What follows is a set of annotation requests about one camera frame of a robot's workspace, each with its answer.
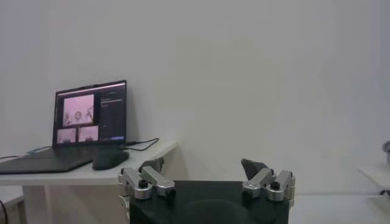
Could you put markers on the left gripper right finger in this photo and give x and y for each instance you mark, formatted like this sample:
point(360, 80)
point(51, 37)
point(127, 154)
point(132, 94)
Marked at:
point(260, 179)

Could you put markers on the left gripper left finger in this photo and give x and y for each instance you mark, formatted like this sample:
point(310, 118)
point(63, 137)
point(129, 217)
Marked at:
point(158, 181)

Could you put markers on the white side table with mouse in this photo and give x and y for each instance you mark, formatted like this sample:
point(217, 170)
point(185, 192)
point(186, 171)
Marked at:
point(146, 155)

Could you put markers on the black computer mouse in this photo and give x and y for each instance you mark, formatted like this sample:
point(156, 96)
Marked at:
point(109, 159)

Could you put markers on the black laptop with video windows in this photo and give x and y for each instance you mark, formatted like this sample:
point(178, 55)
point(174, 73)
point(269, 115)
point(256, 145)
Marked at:
point(111, 118)

